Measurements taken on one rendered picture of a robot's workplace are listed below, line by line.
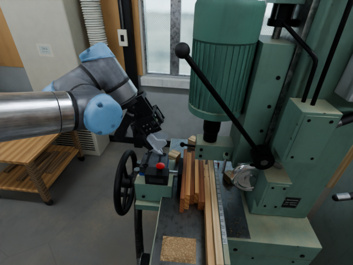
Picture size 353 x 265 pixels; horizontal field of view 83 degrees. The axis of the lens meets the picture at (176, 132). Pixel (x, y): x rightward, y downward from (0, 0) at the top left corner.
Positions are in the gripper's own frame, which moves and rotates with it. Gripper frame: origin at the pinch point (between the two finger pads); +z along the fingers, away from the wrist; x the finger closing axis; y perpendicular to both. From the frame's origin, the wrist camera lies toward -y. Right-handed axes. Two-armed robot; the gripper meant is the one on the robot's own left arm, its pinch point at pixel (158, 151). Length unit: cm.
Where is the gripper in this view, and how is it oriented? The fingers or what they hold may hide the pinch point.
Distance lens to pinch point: 66.9
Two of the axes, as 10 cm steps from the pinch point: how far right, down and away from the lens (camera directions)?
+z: 4.8, 7.5, 4.6
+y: 8.7, -3.6, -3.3
